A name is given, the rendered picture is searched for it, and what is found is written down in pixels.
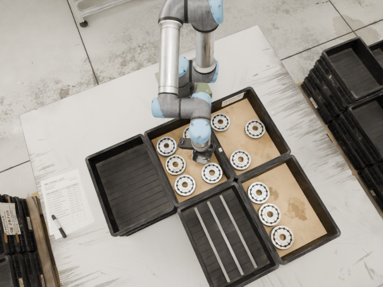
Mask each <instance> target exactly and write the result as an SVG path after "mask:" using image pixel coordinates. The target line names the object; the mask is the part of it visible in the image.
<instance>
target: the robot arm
mask: <svg viewBox="0 0 383 287"><path fill-rule="evenodd" d="M183 23H191V25H192V28H194V30H195V53H196V57H195V58H194V60H187V58H186V57H184V56H181V55H180V31H181V30H182V29H183ZM222 23H223V0H166V1H165V2H164V4H163V6H162V8H161V10H160V13H159V16H158V28H159V29H160V57H159V72H158V97H156V98H153V99H152V104H151V110H152V115H153V117H155V118H184V119H190V127H189V136H190V138H182V137H181V138H180V140H179V143H178V145H177V146H178V147H179V148H180V149H186V150H193V161H194V162H197V163H198V162H200V163H207V162H206V161H204V160H203V157H204V158H205V159H206V160H207V161H210V162H211V156H212V154H213V152H214V149H215V147H216V143H214V142H211V97H210V95H209V94H207V93H205V92H198V93H194V94H193V95H192V96H191V98H190V99H178V97H186V96H188V95H189V94H190V93H191V92H192V90H193V87H194V84H193V83H214V82H216V80H217V77H218V70H219V62H218V61H217V60H216V59H215V58H214V42H215V30H216V29H217V28H218V26H219V24H222ZM208 159H209V160H208Z"/></svg>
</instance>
